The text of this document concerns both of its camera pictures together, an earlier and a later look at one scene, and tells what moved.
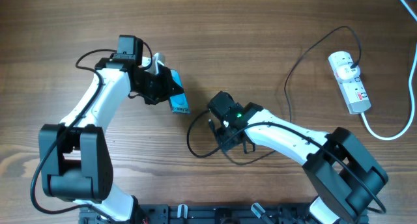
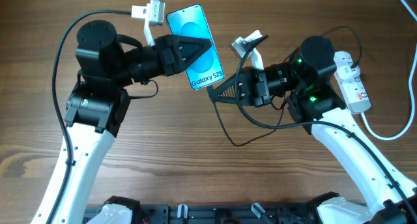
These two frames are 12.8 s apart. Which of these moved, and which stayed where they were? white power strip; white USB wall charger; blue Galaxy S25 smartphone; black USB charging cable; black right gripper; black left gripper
Moved: black left gripper; blue Galaxy S25 smartphone; black right gripper; black USB charging cable
Stayed: white power strip; white USB wall charger
